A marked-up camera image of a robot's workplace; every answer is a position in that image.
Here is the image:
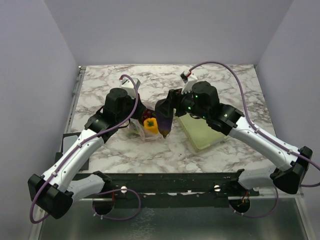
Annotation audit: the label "purple toy grapes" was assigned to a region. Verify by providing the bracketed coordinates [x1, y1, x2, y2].
[142, 109, 156, 120]

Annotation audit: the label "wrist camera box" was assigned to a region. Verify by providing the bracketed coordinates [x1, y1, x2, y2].
[121, 78, 141, 99]
[180, 70, 198, 94]

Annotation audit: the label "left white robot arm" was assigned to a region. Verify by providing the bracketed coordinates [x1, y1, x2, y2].
[27, 86, 141, 224]

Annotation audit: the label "green perforated plastic basket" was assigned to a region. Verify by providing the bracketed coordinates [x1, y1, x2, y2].
[177, 114, 228, 153]

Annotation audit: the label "clear zip top bag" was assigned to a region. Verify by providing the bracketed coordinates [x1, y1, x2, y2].
[128, 108, 162, 142]

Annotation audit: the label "dark purple toy eggplant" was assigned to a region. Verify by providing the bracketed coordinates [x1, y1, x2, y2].
[156, 113, 173, 139]

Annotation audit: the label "yellow toy bell pepper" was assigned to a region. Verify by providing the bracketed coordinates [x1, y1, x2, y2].
[143, 118, 159, 134]

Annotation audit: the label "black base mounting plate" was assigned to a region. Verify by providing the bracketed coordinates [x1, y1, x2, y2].
[82, 172, 261, 208]

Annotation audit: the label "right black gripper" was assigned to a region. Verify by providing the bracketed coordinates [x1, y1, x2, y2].
[156, 86, 209, 120]

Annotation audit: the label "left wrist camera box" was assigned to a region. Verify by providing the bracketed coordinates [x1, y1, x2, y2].
[121, 78, 141, 99]

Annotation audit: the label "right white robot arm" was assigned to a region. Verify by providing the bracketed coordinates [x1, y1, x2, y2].
[155, 81, 313, 196]

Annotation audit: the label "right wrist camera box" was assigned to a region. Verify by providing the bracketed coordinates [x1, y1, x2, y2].
[180, 70, 198, 94]

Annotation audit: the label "aluminium frame rail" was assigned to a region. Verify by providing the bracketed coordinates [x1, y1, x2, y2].
[69, 179, 305, 201]

